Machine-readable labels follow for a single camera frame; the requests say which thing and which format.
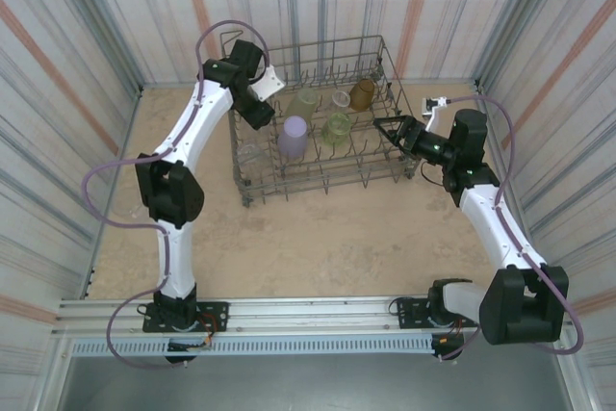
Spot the clear glass mug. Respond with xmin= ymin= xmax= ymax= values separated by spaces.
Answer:
xmin=114 ymin=202 xmax=145 ymax=219

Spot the grey wire dish rack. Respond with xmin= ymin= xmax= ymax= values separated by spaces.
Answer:
xmin=219 ymin=28 xmax=420 ymax=208

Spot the aluminium side rail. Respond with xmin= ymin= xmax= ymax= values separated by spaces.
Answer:
xmin=473 ymin=77 xmax=548 ymax=293
xmin=81 ymin=85 xmax=145 ymax=300

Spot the grey slotted cable duct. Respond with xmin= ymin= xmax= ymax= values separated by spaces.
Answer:
xmin=69 ymin=337 xmax=437 ymax=357

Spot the round clear stemless glass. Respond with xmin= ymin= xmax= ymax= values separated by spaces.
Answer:
xmin=235 ymin=141 xmax=267 ymax=174

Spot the aluminium mounting rail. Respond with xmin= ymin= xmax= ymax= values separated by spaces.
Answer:
xmin=56 ymin=293 xmax=577 ymax=335

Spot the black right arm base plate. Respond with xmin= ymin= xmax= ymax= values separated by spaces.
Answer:
xmin=395 ymin=297 xmax=482 ymax=333

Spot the frosted pale green cup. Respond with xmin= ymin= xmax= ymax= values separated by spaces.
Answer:
xmin=287 ymin=86 xmax=319 ymax=119

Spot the amber plastic cup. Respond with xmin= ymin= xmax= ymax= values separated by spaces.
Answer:
xmin=348 ymin=77 xmax=376 ymax=112

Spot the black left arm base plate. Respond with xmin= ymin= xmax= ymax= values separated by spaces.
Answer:
xmin=142 ymin=301 xmax=230 ymax=335

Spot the green transparent glass cup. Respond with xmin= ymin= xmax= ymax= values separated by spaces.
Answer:
xmin=321 ymin=110 xmax=352 ymax=145

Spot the purple plastic cup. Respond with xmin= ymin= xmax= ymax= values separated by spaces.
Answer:
xmin=277 ymin=113 xmax=308 ymax=158

